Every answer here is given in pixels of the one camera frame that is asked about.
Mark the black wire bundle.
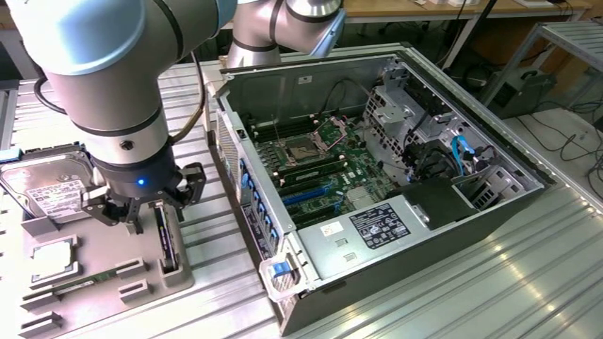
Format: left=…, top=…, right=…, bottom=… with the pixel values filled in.
left=402, top=141, right=456, bottom=183

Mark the silver disk bay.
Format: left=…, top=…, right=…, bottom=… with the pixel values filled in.
left=437, top=116, right=542, bottom=213

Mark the silver drive cage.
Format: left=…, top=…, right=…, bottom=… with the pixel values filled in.
left=364, top=58, right=456, bottom=153

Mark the black floor device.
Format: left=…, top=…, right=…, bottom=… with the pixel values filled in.
left=482, top=69, right=557, bottom=120

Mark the graphics card with fan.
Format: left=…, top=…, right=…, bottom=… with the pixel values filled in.
left=151, top=200, right=182, bottom=275

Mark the wooden desk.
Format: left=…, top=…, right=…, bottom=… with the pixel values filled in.
left=342, top=0, right=592, bottom=25

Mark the thin black wire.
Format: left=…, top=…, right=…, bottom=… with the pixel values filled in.
left=318, top=79, right=373, bottom=123

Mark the blue expansion slot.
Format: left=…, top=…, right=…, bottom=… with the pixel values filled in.
left=280, top=185, right=332, bottom=206

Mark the metal slat shelf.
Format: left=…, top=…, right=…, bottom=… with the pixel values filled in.
left=510, top=20, right=603, bottom=119

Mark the hard disk with blue caddy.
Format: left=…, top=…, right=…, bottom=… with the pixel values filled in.
left=0, top=143, right=97, bottom=225

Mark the black plastic shroud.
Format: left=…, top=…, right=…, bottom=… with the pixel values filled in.
left=402, top=175, right=476, bottom=231

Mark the open black PC case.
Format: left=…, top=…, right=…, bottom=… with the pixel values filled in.
left=199, top=41, right=560, bottom=337

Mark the grey aluminium frame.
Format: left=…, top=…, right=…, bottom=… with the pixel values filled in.
left=0, top=79, right=21, bottom=151

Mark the black RAM slot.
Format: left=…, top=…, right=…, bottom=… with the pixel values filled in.
left=250, top=119, right=316, bottom=132
left=251, top=125, right=320, bottom=141

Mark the green RAM stick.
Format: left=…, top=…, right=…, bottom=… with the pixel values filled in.
left=22, top=265, right=141, bottom=297

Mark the metal socket cover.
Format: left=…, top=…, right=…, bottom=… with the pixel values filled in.
left=312, top=115, right=350, bottom=149

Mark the grey parts rack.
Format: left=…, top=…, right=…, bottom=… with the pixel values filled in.
left=15, top=196, right=197, bottom=338

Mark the thin locking lever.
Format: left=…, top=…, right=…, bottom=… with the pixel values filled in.
left=270, top=113, right=285, bottom=146

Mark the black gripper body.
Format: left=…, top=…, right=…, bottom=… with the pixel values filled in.
left=91, top=145, right=183, bottom=209

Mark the silver chipset heat sink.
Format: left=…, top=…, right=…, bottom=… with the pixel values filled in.
left=345, top=186, right=378, bottom=206

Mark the silver CPU chip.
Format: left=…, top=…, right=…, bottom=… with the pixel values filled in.
left=30, top=243, right=75, bottom=280

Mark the blue wire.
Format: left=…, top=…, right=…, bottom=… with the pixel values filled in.
left=450, top=135, right=476, bottom=177

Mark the silver power supply unit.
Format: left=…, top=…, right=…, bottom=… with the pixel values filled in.
left=293, top=196, right=432, bottom=283

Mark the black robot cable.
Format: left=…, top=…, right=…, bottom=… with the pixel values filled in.
left=167, top=51, right=210, bottom=144

